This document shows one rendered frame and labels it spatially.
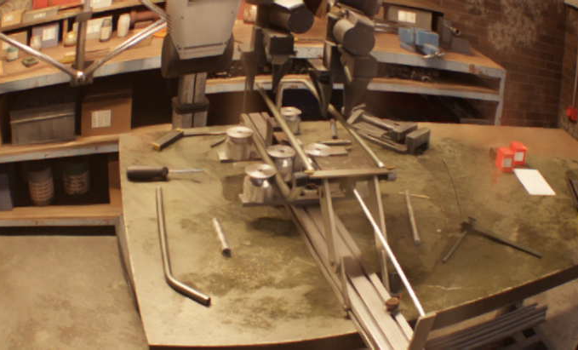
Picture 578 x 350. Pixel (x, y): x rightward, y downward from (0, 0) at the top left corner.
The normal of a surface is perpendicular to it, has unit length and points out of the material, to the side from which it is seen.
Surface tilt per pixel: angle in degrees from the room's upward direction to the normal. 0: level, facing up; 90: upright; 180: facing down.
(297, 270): 0
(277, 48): 91
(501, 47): 90
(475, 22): 90
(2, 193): 90
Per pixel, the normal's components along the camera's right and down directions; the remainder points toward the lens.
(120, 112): 0.23, 0.43
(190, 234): 0.07, -0.90
